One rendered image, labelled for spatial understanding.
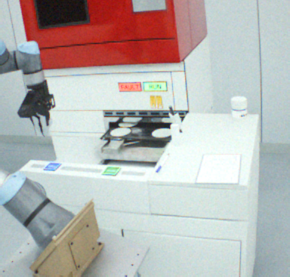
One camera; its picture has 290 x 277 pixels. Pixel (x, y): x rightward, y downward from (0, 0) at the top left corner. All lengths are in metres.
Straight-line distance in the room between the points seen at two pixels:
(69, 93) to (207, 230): 1.09
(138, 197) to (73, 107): 0.86
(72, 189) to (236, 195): 0.61
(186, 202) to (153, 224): 0.17
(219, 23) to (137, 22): 1.56
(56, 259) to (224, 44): 2.52
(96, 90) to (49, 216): 1.01
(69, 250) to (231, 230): 0.57
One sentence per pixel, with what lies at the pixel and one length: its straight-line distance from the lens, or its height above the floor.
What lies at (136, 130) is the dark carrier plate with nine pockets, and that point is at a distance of 1.90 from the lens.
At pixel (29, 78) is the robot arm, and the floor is 1.33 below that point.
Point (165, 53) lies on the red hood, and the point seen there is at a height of 1.27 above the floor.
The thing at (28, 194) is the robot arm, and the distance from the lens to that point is 1.14.
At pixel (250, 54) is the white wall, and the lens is 3.26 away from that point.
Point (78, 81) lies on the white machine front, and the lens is 2.02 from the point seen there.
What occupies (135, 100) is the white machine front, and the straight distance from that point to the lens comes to 1.92.
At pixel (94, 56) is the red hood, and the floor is 1.28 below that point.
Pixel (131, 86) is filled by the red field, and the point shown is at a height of 1.10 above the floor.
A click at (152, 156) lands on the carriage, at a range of 1.67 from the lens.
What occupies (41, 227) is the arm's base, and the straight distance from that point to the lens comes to 1.12.
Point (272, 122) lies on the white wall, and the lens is 3.44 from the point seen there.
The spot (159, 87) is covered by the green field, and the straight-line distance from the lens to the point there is 1.85.
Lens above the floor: 1.63
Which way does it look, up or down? 24 degrees down
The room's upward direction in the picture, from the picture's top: 8 degrees counter-clockwise
